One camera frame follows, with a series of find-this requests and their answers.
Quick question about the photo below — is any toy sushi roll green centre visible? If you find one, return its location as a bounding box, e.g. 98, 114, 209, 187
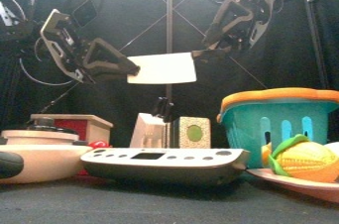
171, 116, 213, 150

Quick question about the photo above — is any wooden box red front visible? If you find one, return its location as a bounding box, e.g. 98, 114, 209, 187
30, 113, 115, 147

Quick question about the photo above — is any red toy piece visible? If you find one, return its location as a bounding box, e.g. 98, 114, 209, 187
79, 140, 111, 176

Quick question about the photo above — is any black pot lid grey knob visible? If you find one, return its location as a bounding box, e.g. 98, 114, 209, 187
26, 117, 81, 135

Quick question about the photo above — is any teal basket orange rim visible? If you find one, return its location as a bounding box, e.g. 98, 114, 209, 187
217, 86, 339, 169

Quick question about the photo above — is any cream toy pot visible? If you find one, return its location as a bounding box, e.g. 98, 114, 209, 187
0, 129, 83, 147

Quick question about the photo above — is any white grey kitchen scale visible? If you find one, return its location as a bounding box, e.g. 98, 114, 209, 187
81, 147, 253, 187

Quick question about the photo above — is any orange toy fruit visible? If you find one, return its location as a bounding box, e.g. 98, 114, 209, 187
261, 142, 274, 168

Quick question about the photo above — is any white toy egg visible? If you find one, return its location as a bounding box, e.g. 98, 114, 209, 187
323, 141, 339, 157

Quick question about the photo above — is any yellow toy corn green husk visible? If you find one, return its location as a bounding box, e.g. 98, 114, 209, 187
267, 133, 339, 183

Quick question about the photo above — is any beige toy plate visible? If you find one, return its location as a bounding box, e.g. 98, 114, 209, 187
246, 168, 339, 204

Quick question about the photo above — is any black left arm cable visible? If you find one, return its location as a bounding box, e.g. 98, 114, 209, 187
18, 38, 78, 87

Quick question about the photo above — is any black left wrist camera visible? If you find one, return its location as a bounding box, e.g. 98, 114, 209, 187
70, 0, 101, 28

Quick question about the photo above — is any black toy knife handle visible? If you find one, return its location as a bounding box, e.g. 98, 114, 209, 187
158, 96, 170, 119
151, 96, 163, 117
163, 102, 177, 124

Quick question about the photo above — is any grey vertical frame pole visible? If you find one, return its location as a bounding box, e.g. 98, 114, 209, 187
165, 0, 175, 103

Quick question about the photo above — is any dark frame post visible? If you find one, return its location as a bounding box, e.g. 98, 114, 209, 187
305, 0, 330, 91

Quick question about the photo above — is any cream toy pan black handle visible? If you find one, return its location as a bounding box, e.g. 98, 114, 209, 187
0, 143, 95, 184

